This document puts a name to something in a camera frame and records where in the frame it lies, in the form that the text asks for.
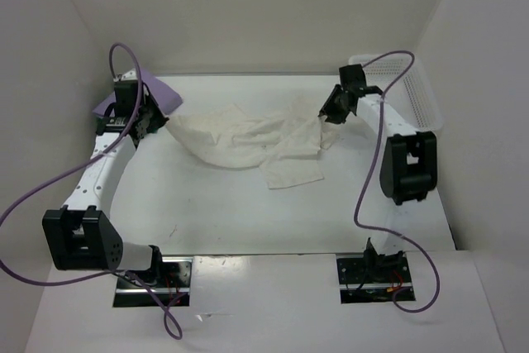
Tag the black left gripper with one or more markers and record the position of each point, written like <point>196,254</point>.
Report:
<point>160,120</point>

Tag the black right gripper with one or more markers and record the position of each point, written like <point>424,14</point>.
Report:
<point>328,109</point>

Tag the purple t shirt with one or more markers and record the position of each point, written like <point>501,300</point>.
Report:
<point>167,99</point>

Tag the white t shirt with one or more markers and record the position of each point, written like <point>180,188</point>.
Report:
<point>283,145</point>

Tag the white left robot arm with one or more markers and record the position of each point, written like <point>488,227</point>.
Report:
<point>80,235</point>

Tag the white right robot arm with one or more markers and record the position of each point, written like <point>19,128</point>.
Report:
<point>407,157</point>

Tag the white plastic basket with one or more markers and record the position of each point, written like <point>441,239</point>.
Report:
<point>409,90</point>

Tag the aluminium table edge rail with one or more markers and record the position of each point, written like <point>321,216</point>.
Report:
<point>119,78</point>

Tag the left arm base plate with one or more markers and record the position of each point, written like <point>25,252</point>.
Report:
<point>170,279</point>

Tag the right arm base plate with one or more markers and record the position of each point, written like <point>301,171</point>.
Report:
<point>358,284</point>

